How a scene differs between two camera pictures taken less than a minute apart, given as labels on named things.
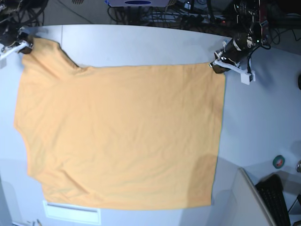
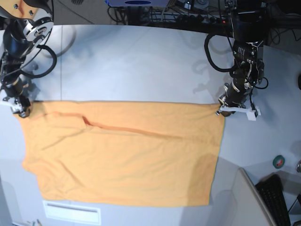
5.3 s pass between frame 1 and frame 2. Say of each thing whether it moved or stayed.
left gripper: moved
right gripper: moved
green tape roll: stayed
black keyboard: stayed
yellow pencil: stayed
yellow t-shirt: moved
